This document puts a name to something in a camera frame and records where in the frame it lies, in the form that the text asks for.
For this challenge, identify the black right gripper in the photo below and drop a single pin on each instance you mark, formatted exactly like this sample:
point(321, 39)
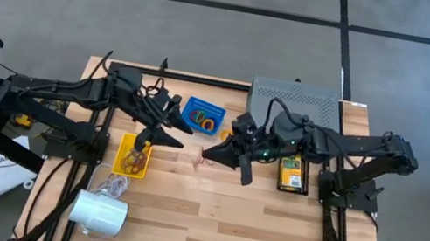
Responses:
point(263, 149)

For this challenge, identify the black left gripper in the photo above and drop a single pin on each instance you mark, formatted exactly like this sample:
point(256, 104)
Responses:
point(146, 108)

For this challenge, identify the green coil wristband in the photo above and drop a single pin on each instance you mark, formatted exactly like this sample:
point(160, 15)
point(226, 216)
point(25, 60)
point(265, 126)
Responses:
point(193, 115)

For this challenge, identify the red rubber band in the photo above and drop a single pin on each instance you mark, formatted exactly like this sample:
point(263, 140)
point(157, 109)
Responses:
point(130, 171)
point(128, 165)
point(144, 166)
point(200, 164)
point(141, 158)

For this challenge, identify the blue plastic basket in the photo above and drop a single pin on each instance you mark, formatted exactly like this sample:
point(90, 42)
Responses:
point(189, 105)

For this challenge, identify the yellow orange coil wristband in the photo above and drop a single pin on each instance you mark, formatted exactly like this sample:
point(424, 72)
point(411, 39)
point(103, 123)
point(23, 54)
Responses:
point(208, 128)
point(225, 134)

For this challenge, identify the blue rubber band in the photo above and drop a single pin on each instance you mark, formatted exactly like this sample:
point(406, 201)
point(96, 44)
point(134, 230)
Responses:
point(125, 159)
point(137, 151)

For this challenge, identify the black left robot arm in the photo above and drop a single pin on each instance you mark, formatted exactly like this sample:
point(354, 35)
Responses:
point(70, 88)

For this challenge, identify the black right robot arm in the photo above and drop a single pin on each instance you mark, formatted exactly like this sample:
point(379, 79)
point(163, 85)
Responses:
point(362, 142)

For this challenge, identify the yellow plastic basket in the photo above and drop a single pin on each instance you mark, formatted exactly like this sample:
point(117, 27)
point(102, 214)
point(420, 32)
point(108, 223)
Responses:
point(122, 139)

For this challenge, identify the crayon box at right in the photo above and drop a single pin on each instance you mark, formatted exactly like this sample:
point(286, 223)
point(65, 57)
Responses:
point(306, 181)

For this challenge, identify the grey perforated metal riser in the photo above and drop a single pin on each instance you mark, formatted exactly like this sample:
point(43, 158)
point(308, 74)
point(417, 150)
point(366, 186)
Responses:
point(312, 98)

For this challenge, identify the white cylindrical canister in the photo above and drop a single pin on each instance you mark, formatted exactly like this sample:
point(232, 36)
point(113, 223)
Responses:
point(98, 213)

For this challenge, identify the white paper booklet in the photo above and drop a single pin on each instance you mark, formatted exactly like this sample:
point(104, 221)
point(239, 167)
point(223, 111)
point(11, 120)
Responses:
point(1, 176)

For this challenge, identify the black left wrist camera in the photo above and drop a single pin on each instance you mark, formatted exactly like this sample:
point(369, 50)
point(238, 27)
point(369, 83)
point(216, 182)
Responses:
point(169, 99)

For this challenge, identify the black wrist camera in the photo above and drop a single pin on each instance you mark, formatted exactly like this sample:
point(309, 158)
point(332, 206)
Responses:
point(245, 122)
point(169, 99)

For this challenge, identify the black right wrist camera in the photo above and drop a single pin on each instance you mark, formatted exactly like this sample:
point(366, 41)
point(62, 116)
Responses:
point(245, 122)

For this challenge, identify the black aluminium table frame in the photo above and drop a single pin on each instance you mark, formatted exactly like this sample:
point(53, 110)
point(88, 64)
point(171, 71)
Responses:
point(204, 80)

